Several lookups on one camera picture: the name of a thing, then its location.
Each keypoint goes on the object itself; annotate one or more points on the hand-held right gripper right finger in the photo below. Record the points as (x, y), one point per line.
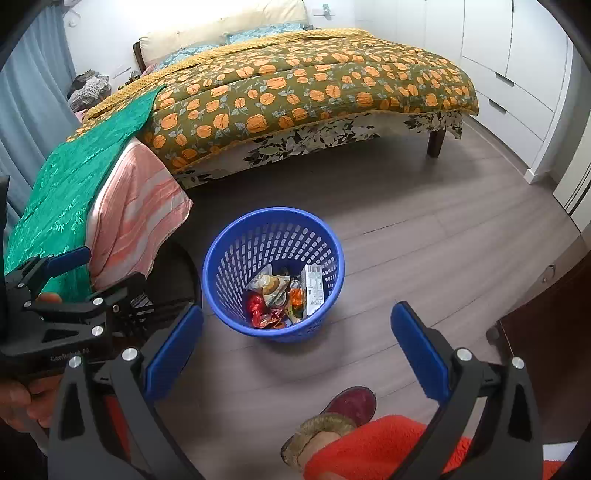
(422, 355)

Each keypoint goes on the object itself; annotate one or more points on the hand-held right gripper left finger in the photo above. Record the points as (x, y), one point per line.
(178, 350)

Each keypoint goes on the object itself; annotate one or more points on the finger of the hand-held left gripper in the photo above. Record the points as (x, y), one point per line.
(92, 304)
(69, 258)

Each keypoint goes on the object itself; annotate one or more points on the orange packet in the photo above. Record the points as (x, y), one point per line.
(50, 297)

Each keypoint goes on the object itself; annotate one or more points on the red wrapper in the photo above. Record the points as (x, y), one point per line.
(257, 307)

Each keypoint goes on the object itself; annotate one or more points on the blue plastic basket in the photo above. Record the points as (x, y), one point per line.
(221, 258)

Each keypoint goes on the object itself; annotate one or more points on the beige snack packet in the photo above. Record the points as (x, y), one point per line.
(273, 285)

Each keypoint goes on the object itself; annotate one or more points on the white green milk carton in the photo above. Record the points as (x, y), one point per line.
(312, 288)

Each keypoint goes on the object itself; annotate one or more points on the person's left hand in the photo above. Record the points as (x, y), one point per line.
(32, 401)

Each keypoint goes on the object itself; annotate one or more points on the green patterned cloth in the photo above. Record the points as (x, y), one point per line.
(69, 184)

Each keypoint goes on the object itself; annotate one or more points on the pink striped blanket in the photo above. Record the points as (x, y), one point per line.
(134, 217)

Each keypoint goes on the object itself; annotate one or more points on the dark red furry slipper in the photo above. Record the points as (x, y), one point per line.
(346, 410)

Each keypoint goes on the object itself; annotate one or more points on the orange fleece pants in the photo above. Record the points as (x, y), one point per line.
(378, 447)

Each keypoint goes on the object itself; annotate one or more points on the orange yellow wrapper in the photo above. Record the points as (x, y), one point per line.
(297, 302)

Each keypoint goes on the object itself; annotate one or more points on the dark brown furniture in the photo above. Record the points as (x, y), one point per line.
(554, 332)

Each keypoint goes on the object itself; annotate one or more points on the pile of clothes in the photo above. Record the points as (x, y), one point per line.
(90, 90)

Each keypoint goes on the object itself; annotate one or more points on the grey blue curtain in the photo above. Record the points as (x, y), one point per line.
(32, 92)

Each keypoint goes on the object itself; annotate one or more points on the dark wooden bed leg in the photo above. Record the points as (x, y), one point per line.
(436, 143)

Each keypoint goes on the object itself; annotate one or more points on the teal floral pillow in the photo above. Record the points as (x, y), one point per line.
(189, 55)
(263, 34)

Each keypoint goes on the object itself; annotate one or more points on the black white floral bed sheet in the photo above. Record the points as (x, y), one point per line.
(323, 138)

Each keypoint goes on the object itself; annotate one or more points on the cream padded headboard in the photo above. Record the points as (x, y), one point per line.
(207, 27)

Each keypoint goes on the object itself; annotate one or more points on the bed with orange floral quilt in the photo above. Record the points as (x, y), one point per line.
(323, 83)

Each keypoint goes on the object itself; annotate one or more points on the white wardrobe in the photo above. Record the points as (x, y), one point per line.
(508, 60)

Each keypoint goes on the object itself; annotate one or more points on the white wall switch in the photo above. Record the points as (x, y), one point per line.
(122, 69)

